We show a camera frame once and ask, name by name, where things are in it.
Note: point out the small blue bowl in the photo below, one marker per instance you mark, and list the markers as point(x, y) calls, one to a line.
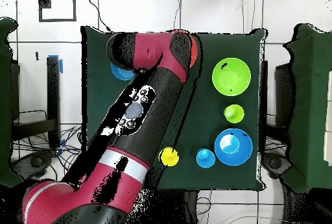
point(122, 74)

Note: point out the orange bowl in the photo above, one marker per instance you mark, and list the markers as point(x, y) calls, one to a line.
point(194, 51)

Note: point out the green bowl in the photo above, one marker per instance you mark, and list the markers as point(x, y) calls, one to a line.
point(230, 77)

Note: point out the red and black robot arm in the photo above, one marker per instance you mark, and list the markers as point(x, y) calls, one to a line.
point(155, 104)

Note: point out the dark green tablecloth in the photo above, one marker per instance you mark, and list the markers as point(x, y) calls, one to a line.
point(202, 120)

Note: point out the yellow cup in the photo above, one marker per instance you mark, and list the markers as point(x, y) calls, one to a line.
point(169, 157)

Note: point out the light blue cup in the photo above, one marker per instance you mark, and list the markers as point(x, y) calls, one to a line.
point(205, 160)

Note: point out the lime green cup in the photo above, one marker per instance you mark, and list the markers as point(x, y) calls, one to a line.
point(234, 115)

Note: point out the large blue bowl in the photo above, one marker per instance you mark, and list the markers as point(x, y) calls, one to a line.
point(241, 154)

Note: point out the green cloth side table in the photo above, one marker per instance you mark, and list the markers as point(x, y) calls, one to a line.
point(311, 104)
point(5, 104)

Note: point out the black metal frame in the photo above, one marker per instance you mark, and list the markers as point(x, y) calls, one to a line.
point(53, 91)

